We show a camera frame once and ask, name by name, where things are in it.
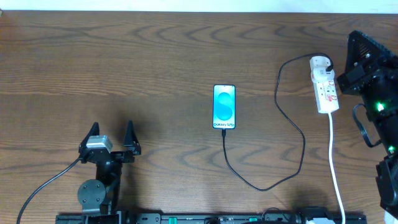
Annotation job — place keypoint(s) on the white power strip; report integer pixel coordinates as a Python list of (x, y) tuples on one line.
[(325, 90)]

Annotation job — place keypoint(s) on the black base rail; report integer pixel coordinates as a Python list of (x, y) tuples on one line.
[(156, 218)]

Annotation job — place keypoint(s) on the blue Galaxy smartphone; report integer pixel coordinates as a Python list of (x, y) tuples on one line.
[(224, 106)]

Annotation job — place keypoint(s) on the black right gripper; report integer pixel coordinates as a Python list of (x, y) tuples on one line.
[(355, 78)]

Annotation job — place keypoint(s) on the white USB charger adapter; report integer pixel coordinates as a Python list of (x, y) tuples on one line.
[(321, 62)]

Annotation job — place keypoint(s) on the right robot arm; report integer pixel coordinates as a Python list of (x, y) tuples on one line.
[(384, 117)]

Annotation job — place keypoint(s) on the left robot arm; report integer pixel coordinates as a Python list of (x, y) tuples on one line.
[(99, 196)]

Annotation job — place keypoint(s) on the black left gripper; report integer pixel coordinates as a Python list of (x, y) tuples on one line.
[(116, 156)]

